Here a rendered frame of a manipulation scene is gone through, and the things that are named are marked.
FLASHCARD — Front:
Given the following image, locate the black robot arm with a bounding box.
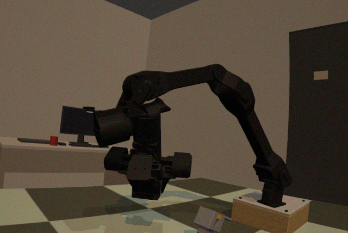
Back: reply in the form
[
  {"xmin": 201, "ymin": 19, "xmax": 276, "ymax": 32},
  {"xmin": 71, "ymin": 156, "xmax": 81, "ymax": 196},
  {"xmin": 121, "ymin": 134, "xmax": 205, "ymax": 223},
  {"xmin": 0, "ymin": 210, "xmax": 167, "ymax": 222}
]
[{"xmin": 93, "ymin": 64, "xmax": 292, "ymax": 208}]

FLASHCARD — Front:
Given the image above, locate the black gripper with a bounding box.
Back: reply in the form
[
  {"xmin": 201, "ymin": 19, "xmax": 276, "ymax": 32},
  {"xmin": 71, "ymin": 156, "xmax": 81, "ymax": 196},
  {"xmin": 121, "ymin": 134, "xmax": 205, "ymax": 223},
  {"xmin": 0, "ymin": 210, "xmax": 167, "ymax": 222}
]
[{"xmin": 104, "ymin": 134, "xmax": 192, "ymax": 193}]

